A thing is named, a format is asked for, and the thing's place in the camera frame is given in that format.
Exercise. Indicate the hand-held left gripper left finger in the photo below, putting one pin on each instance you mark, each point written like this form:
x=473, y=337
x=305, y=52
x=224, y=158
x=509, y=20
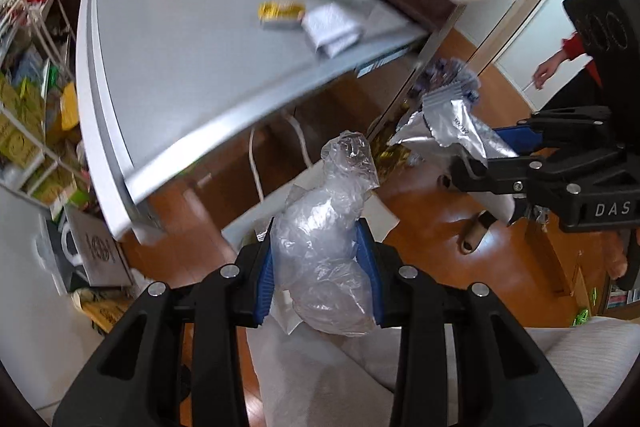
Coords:
x=265, y=277

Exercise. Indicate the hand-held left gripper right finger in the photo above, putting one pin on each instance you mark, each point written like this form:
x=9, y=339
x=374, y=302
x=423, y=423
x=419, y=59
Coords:
x=374, y=279

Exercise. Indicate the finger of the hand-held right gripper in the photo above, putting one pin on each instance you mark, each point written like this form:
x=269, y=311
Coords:
x=500, y=177
x=520, y=138

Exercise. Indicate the clear plastic wrap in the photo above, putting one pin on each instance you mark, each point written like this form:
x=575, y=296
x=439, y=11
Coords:
x=320, y=247

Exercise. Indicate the silver foil packet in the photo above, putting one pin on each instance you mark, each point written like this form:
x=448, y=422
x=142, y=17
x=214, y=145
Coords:
x=450, y=127

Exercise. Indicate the white trash bag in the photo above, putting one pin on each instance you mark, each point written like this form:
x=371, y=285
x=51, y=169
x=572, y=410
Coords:
x=325, y=387

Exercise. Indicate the person's right hand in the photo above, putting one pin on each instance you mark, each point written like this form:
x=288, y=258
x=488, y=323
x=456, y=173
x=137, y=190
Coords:
x=619, y=264

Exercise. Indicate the gold foil wrapper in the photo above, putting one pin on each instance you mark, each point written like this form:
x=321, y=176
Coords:
x=392, y=154

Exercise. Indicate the white cabinet door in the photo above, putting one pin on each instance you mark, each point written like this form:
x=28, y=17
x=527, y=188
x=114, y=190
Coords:
x=545, y=22

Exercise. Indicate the grey paper bag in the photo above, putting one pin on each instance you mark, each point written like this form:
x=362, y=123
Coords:
x=100, y=252

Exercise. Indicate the stack of yellow boxes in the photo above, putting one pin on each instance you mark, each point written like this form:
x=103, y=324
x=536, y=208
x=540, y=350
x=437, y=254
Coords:
x=20, y=142

